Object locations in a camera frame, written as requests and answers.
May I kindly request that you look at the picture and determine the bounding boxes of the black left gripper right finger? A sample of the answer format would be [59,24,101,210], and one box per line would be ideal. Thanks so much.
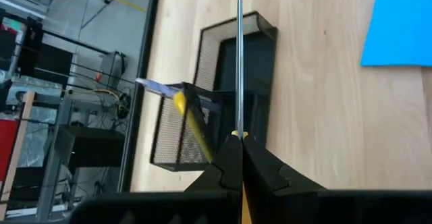
[242,135,328,198]

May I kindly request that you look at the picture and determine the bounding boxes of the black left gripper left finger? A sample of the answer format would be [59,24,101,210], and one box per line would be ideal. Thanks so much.
[184,136,244,194]

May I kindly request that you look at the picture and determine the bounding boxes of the yellow pen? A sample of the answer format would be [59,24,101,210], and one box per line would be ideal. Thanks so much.
[173,90,214,164]

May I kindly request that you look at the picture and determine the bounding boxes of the yellow-handled scissors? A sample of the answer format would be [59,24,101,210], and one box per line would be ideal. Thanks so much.
[230,0,253,224]

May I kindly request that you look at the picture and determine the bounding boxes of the blue sticky note pad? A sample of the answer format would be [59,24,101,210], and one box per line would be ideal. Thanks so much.
[360,0,432,68]

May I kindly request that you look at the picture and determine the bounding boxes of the black mesh desk organizer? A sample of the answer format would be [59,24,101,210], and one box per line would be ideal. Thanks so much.
[149,10,279,173]

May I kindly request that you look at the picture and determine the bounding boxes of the black computer tower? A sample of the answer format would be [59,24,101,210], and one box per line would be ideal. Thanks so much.
[55,124,126,169]

